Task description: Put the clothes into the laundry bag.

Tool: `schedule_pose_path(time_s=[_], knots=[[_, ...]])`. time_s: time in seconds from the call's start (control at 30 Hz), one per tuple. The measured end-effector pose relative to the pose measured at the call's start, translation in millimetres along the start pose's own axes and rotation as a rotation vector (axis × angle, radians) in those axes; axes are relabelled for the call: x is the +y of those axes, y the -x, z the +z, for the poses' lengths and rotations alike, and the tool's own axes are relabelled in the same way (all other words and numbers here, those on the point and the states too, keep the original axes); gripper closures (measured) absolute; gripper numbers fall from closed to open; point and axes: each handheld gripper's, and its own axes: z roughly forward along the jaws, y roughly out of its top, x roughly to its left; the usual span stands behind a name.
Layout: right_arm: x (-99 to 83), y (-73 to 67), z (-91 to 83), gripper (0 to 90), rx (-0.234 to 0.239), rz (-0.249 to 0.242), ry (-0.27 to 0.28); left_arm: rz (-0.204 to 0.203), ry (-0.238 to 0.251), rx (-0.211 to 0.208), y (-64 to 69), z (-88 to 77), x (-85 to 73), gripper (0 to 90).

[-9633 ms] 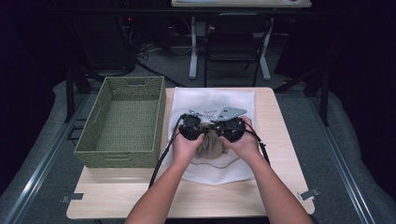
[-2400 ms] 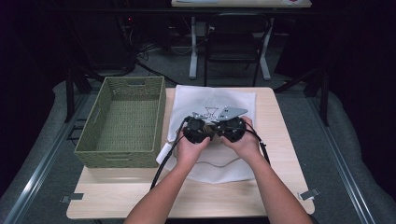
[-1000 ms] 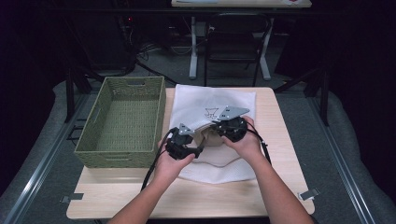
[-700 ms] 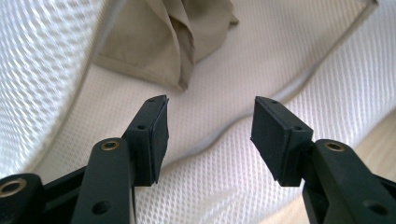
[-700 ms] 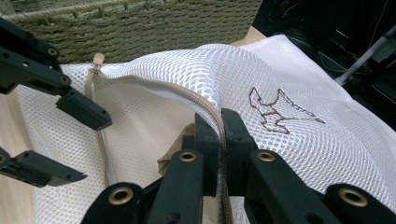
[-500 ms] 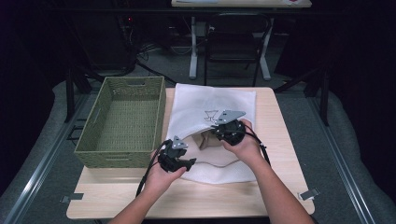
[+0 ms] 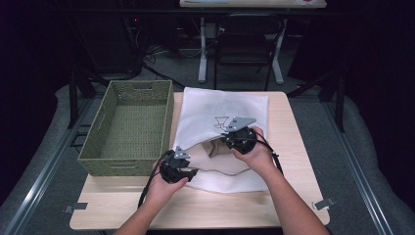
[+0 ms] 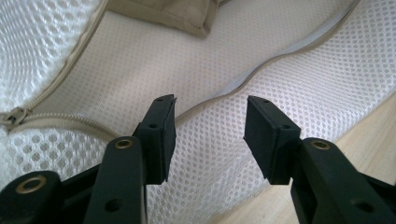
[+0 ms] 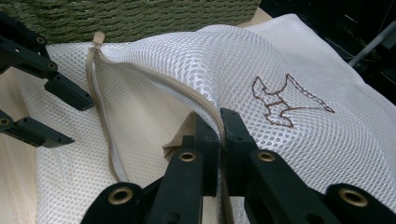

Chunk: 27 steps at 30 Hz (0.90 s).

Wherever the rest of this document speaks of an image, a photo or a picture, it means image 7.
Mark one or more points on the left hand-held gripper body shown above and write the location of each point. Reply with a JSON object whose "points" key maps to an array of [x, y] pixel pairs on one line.
{"points": [[173, 171]]}

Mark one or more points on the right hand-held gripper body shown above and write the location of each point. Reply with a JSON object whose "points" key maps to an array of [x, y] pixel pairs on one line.
{"points": [[243, 140]]}

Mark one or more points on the beige garment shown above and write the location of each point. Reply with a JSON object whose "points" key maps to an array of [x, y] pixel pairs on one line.
{"points": [[215, 148]]}

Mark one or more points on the white mesh laundry bag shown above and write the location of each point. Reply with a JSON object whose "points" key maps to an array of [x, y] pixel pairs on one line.
{"points": [[202, 111]]}

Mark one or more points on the green woven basket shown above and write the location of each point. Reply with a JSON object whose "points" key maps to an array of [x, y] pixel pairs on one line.
{"points": [[130, 124]]}

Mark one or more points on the person's left hand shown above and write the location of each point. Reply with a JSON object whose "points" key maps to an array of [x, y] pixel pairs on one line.
{"points": [[161, 192]]}

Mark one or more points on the person's right hand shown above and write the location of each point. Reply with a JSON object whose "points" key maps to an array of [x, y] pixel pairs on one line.
{"points": [[261, 156]]}

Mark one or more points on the wooden desk with white legs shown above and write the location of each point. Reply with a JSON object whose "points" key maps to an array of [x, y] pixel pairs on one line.
{"points": [[203, 49]]}

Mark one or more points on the black chair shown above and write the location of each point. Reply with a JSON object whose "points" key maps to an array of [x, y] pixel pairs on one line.
{"points": [[244, 42]]}

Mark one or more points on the black metal stand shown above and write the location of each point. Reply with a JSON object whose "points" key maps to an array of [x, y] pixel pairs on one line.
{"points": [[340, 104], [73, 101]]}

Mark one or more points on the dark grey tape strip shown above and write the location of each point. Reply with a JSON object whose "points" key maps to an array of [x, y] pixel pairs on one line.
{"points": [[75, 207]]}

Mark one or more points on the black floor bracket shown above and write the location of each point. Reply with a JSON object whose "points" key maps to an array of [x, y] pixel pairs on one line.
{"points": [[78, 137]]}

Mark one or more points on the metal floor rail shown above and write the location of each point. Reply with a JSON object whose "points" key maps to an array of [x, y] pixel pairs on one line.
{"points": [[362, 182], [39, 182]]}

